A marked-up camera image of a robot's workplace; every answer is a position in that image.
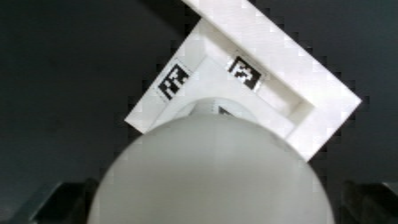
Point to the white lamp base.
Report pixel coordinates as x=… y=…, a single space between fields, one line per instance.
x=215 y=81

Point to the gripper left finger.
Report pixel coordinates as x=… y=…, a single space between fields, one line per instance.
x=58 y=204

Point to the white U-shaped frame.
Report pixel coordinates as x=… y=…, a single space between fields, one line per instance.
x=302 y=91

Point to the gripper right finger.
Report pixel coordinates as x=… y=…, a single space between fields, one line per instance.
x=369 y=203

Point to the white lamp bulb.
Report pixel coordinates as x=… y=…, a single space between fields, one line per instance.
x=207 y=172

